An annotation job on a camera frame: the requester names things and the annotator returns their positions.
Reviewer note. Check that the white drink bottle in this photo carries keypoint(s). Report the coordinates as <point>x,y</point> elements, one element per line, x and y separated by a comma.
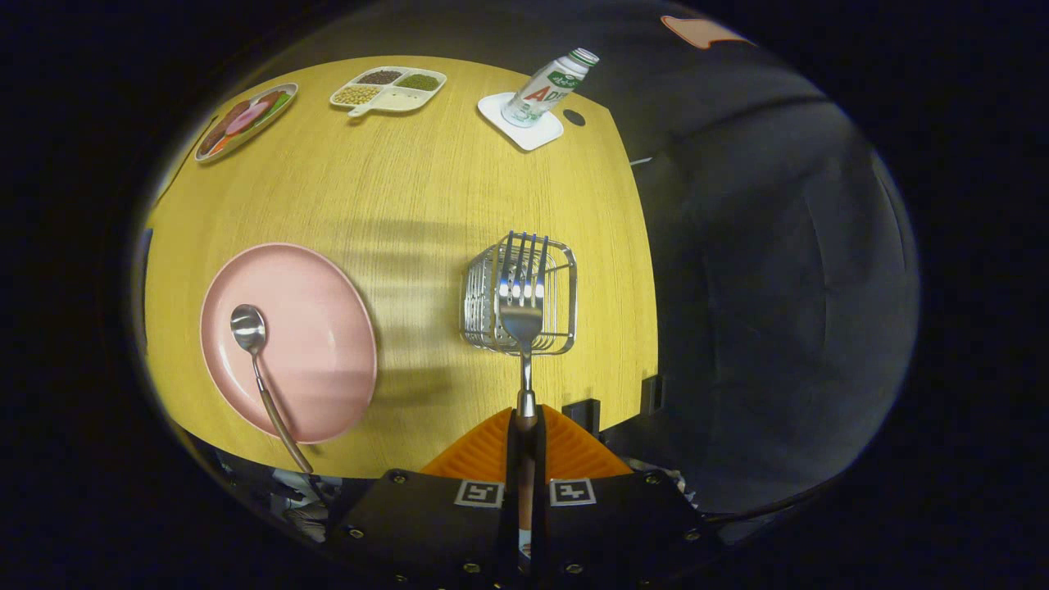
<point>545,86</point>

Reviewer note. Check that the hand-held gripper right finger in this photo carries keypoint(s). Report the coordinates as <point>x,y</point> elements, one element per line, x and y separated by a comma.
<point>623,524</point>

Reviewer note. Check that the pink plate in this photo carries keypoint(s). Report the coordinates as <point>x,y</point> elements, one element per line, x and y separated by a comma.
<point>320,344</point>

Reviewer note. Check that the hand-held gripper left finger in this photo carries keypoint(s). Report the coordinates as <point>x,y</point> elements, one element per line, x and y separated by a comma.
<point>426,524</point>

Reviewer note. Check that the pink ham slice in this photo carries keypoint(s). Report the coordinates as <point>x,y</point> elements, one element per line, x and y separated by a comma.
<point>247,119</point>

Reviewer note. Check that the black table grommet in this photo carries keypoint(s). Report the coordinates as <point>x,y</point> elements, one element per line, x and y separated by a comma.
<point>574,117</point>

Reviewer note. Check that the white square coaster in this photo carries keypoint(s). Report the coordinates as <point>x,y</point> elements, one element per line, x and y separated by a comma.
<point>541,135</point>

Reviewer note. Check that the black table clamp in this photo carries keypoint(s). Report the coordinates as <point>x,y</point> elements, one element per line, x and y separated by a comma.
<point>582,414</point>
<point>651,393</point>

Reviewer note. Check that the white divided bean dish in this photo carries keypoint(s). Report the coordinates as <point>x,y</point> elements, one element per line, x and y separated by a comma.
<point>393,94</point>

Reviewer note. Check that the brown sausage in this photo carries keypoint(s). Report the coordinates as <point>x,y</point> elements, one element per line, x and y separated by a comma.
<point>232,112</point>

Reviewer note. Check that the orange carrot slice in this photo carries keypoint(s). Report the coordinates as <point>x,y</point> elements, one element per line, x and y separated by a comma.
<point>220,146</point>

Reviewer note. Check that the grey food plate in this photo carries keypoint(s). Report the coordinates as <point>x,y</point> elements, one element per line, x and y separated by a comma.
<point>209,149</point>

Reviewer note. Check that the green lettuce leaf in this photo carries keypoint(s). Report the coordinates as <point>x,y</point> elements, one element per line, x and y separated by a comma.
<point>281,101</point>

